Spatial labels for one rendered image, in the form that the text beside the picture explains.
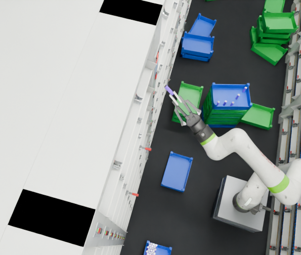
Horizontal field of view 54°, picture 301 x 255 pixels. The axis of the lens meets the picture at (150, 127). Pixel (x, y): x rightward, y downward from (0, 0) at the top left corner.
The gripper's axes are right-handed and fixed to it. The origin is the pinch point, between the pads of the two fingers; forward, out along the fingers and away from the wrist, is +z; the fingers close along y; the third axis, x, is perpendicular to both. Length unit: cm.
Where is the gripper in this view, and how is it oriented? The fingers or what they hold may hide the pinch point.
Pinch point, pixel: (175, 98)
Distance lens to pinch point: 153.5
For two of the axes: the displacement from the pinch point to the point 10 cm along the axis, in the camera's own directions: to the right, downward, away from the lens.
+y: -7.6, 5.9, 2.6
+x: 1.7, -2.2, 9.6
